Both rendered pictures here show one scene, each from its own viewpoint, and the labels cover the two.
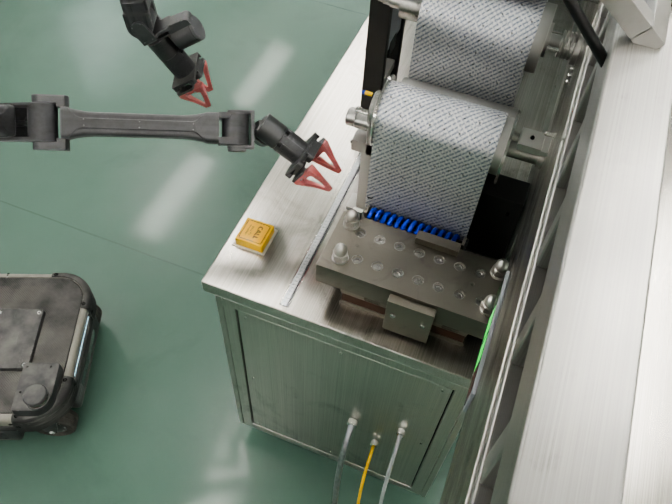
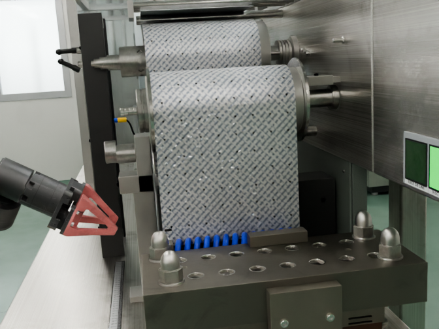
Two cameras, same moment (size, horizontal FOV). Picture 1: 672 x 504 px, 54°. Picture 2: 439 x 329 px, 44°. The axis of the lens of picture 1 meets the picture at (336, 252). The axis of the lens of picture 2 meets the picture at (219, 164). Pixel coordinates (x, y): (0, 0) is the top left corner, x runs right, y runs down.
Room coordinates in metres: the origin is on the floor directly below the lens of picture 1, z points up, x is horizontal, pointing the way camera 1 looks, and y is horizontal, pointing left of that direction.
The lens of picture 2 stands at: (0.14, 0.24, 1.33)
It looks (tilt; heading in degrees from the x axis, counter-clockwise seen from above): 11 degrees down; 334
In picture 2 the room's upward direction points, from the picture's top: 3 degrees counter-clockwise
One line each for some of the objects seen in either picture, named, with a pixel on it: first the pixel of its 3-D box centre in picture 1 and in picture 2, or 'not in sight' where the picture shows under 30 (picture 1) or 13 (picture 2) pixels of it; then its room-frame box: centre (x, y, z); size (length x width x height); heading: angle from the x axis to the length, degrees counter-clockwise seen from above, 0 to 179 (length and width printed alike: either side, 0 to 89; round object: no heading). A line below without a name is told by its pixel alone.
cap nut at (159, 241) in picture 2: (352, 217); (159, 245); (0.90, -0.03, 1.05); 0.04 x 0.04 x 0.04
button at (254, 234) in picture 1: (255, 234); not in sight; (0.95, 0.19, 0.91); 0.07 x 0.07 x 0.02; 72
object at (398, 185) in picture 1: (421, 194); (230, 189); (0.93, -0.17, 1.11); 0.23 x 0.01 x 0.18; 72
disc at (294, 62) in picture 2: (507, 147); (295, 100); (0.95, -0.32, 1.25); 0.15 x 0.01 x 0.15; 162
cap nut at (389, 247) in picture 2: (490, 303); (390, 241); (0.71, -0.31, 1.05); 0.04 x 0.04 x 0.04
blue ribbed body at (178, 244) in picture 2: (414, 228); (238, 242); (0.91, -0.17, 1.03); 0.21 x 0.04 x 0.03; 72
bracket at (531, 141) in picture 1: (534, 141); (319, 78); (0.93, -0.36, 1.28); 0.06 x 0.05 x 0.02; 72
